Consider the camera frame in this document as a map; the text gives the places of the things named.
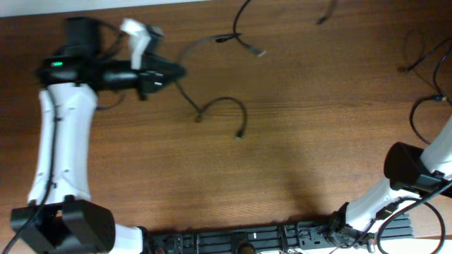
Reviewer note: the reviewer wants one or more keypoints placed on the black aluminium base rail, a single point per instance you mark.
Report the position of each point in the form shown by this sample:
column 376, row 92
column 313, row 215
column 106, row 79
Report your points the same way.
column 285, row 238

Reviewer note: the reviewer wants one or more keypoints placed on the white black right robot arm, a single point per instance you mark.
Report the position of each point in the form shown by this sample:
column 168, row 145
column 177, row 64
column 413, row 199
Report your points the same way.
column 412, row 175

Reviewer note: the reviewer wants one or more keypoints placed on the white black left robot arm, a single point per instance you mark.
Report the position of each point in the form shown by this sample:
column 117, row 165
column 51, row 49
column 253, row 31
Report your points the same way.
column 60, row 216

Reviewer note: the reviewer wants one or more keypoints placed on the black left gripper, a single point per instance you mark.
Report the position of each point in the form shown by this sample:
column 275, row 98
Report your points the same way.
column 165, row 80

